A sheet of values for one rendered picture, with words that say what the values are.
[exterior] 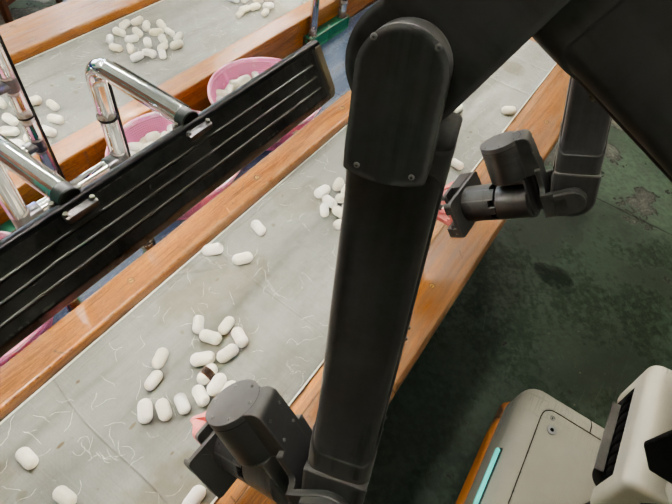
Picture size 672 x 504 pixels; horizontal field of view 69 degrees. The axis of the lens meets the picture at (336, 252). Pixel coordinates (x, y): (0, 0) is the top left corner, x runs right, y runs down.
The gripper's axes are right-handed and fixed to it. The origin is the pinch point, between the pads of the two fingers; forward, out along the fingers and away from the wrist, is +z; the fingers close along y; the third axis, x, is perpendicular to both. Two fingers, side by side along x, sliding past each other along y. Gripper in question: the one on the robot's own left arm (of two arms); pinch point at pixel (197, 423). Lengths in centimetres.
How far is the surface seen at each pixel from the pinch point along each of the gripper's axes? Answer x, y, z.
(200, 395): 1.6, -4.0, 6.8
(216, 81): -31, -61, 45
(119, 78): -38.8, -17.3, -1.3
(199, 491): 7.3, 5.2, 0.1
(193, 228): -13.2, -25.0, 23.3
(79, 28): -55, -52, 73
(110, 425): -1.8, 6.2, 13.5
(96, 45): -50, -52, 70
